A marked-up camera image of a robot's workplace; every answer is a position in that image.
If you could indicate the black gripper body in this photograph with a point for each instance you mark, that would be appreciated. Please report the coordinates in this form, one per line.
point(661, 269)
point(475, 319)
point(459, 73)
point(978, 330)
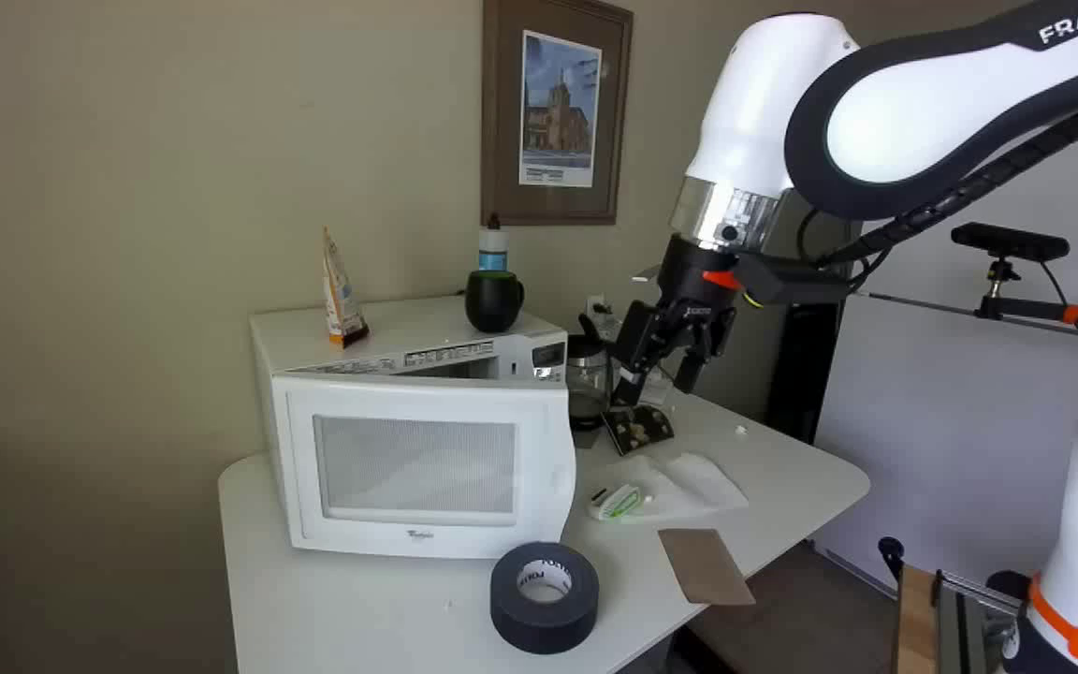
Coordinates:
point(690, 277)

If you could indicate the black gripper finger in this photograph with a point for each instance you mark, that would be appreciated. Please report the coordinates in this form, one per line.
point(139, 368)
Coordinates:
point(634, 355)
point(699, 352)

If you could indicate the black tape roll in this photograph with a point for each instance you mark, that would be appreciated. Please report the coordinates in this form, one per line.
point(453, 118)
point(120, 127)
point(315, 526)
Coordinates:
point(545, 596)

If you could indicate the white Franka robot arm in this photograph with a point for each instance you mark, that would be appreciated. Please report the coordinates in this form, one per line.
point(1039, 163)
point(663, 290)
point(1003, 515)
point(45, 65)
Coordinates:
point(927, 118)

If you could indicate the glass coffee pot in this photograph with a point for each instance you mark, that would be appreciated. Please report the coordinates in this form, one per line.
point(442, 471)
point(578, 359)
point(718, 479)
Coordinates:
point(588, 379)

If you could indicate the black upright stand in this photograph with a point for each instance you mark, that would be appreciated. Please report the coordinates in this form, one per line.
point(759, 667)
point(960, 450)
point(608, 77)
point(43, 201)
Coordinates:
point(801, 368)

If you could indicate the clear plastic bag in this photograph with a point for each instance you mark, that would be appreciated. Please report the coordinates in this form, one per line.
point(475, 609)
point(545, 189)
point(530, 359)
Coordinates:
point(690, 479)

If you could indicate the green white small packet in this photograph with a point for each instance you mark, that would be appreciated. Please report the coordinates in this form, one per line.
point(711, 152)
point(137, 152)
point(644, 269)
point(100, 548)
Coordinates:
point(618, 500)

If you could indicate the black round cup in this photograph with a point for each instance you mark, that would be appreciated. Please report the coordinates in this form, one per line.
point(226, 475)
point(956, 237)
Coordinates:
point(493, 299)

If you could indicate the blue label squeeze bottle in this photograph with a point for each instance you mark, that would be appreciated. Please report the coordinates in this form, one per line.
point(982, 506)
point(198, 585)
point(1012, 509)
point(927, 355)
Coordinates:
point(493, 248)

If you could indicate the brown flat card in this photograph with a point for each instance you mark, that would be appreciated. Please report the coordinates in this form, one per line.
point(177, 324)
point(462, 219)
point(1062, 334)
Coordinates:
point(704, 568)

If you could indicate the white microwave oven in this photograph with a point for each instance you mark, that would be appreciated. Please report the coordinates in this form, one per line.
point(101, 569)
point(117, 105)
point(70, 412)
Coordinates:
point(422, 444)

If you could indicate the wooden plank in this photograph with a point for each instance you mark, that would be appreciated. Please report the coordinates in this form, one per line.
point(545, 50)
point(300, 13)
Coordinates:
point(913, 620)

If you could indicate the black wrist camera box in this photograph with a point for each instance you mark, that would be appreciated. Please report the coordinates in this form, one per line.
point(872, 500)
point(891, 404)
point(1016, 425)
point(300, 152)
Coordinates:
point(791, 283)

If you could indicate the brown framed wall picture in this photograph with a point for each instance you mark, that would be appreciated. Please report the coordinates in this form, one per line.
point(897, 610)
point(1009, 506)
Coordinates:
point(554, 111)

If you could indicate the black camera on tripod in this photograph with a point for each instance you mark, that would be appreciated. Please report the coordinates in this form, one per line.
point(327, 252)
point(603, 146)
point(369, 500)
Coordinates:
point(1012, 267)

